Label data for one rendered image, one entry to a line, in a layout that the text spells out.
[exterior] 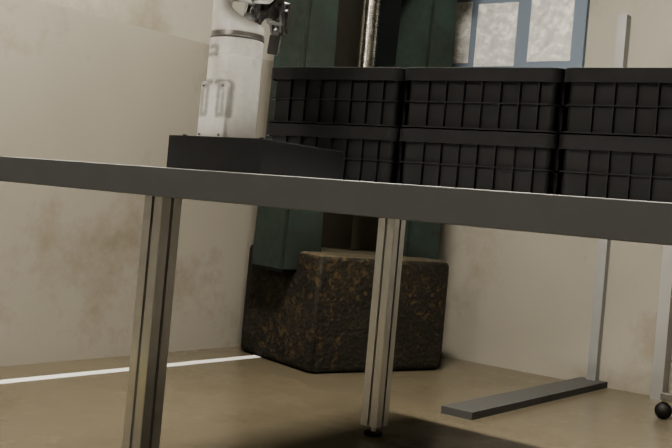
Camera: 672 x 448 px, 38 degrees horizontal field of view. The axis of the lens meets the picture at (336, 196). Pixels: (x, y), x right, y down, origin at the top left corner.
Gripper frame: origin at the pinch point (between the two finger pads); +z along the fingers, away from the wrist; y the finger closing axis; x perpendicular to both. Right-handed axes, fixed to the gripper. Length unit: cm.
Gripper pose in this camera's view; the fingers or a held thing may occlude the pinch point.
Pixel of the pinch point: (262, 47)
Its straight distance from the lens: 187.9
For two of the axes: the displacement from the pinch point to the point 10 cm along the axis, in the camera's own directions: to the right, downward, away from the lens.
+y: 3.6, 0.4, 9.3
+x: -9.2, -1.8, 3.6
